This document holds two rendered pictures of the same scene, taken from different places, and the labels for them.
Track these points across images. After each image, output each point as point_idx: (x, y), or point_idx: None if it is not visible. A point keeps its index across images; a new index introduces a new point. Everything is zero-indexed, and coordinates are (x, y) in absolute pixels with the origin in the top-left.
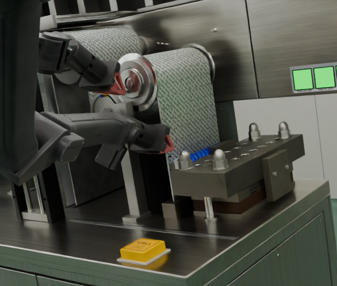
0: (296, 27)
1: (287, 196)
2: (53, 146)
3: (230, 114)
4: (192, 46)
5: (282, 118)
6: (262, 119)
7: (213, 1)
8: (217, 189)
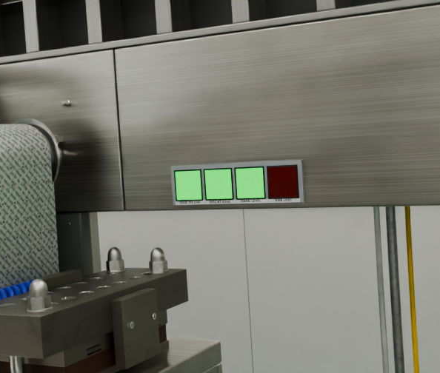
0: (183, 107)
1: (151, 362)
2: None
3: (83, 232)
4: (29, 123)
5: (198, 260)
6: (170, 260)
7: (67, 60)
8: (28, 343)
